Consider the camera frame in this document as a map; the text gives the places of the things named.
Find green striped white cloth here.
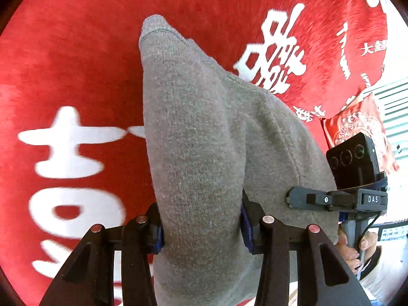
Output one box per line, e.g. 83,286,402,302
372,77,408,230

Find person's right forearm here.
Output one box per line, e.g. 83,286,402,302
358,245,408,305

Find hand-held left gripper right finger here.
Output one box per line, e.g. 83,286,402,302
240,189,373,306

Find person's right hand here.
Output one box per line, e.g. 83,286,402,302
335,226,380,275

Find red blanket with white print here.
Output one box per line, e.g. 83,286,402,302
0,0,391,306

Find grey knit sweater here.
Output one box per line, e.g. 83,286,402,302
138,14,340,306

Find red patterned packet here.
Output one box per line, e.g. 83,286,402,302
320,92,400,174

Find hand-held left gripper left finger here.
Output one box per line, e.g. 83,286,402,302
40,202,165,306

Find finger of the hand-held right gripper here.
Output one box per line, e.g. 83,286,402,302
285,186,335,210

